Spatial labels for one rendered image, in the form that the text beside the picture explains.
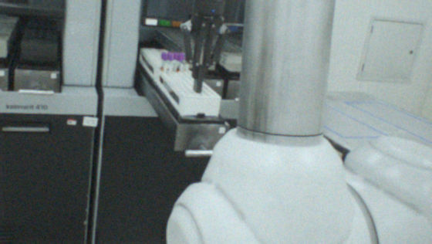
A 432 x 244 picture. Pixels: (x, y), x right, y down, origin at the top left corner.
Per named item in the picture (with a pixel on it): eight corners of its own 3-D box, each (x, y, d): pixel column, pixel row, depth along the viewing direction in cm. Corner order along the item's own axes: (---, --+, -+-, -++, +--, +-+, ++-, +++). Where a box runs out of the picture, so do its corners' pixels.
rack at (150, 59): (138, 64, 168) (140, 47, 167) (163, 66, 171) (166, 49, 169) (154, 86, 141) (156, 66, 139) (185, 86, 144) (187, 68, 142)
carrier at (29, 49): (56, 60, 151) (57, 42, 149) (56, 62, 149) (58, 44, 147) (19, 58, 148) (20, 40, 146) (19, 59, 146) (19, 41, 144)
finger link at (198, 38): (207, 22, 109) (201, 22, 109) (200, 67, 112) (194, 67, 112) (202, 20, 113) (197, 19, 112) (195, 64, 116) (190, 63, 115)
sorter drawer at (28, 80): (26, 48, 204) (26, 28, 202) (58, 50, 208) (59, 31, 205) (11, 96, 137) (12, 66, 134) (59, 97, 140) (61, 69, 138)
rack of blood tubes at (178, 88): (155, 87, 139) (157, 67, 138) (186, 88, 142) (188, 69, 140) (180, 120, 112) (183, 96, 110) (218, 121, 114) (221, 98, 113)
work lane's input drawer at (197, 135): (129, 79, 173) (132, 55, 171) (164, 80, 177) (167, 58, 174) (177, 159, 106) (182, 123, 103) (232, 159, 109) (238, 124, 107)
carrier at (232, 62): (251, 72, 170) (254, 56, 168) (253, 73, 168) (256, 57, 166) (222, 70, 167) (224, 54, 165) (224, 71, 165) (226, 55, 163)
